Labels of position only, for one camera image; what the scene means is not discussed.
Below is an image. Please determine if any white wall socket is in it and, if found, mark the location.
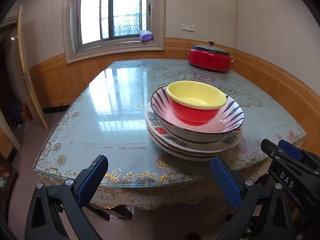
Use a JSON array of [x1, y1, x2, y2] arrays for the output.
[[182, 23, 195, 32]]

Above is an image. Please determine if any wooden door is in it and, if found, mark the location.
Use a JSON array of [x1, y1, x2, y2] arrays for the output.
[[17, 5, 49, 131]]

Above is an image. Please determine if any purple tissue pack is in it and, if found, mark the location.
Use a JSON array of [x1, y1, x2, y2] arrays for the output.
[[139, 30, 153, 42]]

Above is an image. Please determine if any window with stone frame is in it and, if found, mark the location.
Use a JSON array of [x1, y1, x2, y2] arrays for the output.
[[62, 0, 165, 63]]

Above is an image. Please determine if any striped large bowl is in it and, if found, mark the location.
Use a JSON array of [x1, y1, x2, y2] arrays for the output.
[[149, 86, 245, 143]]

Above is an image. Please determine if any white floral plate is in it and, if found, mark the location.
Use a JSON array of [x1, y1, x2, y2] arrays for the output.
[[145, 103, 242, 157]]

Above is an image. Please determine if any yellow bowl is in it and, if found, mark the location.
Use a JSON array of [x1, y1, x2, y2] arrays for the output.
[[167, 81, 227, 109]]

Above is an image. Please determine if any pot power cord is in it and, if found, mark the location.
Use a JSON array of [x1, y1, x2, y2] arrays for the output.
[[231, 0, 241, 63]]

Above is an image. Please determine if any red bowl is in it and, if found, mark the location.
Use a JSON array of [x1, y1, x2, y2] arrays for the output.
[[171, 100, 220, 126]]

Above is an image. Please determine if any red electric pot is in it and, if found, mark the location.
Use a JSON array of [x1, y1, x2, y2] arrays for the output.
[[187, 41, 231, 73]]

